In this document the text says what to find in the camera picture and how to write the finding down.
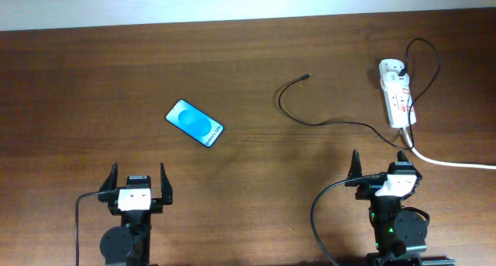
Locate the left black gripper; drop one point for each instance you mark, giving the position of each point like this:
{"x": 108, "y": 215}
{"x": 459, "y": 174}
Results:
{"x": 107, "y": 191}

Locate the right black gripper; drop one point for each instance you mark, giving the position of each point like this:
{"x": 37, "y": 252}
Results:
{"x": 369, "y": 189}

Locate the blue Galaxy smartphone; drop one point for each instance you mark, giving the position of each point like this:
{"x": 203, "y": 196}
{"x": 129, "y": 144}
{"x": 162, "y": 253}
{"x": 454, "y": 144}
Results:
{"x": 194, "y": 123}

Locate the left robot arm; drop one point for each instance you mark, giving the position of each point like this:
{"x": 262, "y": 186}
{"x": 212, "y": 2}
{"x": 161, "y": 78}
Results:
{"x": 128, "y": 244}

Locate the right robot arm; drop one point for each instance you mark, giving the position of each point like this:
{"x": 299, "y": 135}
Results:
{"x": 400, "y": 231}

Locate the white USB charger adapter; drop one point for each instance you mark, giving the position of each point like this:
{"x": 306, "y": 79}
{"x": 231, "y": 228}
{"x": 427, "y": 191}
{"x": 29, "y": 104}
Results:
{"x": 391, "y": 81}

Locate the white power strip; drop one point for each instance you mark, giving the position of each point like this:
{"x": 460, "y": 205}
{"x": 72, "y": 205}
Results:
{"x": 398, "y": 102}

